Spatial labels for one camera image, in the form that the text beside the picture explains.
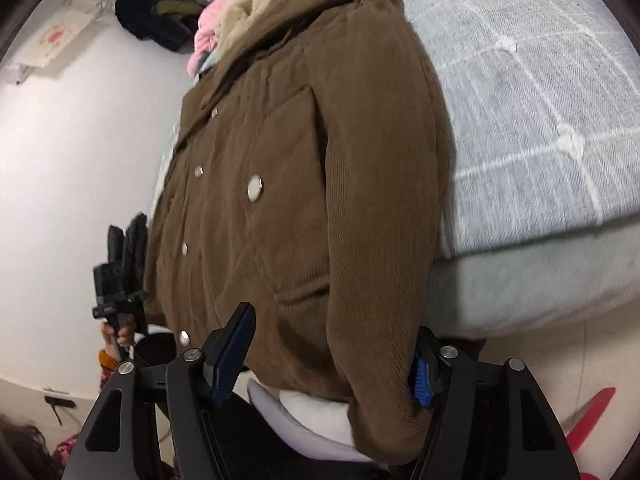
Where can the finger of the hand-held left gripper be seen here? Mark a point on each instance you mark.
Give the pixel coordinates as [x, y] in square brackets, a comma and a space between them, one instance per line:
[116, 245]
[136, 255]

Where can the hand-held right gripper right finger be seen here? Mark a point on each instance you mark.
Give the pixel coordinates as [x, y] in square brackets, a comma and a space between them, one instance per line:
[422, 380]

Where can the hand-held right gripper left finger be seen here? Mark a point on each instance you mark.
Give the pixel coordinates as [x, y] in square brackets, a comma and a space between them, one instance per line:
[230, 355]

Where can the brown coat with fur collar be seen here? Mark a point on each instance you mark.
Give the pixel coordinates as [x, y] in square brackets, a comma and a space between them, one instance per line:
[300, 185]

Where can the dark hanging clothes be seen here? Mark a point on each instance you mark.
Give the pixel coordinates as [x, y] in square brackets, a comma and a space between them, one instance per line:
[150, 15]

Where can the person's left hand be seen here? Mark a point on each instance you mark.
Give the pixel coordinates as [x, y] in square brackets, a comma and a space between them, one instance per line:
[107, 332]

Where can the dark round object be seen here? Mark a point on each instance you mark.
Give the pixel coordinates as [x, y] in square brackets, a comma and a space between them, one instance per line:
[157, 350]

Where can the white padded cloth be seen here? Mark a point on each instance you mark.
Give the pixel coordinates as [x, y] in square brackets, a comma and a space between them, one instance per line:
[310, 425]

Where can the small black device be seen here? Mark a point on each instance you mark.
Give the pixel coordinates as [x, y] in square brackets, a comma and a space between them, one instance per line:
[60, 402]

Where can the light grey bed sheet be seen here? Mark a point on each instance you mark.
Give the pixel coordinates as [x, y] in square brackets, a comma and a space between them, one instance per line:
[525, 290]

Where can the person's patterned clothing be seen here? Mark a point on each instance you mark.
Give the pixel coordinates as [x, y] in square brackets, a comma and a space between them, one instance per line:
[65, 447]

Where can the red plastic object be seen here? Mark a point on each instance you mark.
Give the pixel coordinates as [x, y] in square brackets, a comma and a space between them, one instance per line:
[595, 410]

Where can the bright pink fleece blanket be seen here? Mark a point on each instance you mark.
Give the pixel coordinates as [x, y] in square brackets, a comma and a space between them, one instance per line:
[205, 40]

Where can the grey checked bedspread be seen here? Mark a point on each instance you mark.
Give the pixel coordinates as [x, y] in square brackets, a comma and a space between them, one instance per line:
[525, 85]

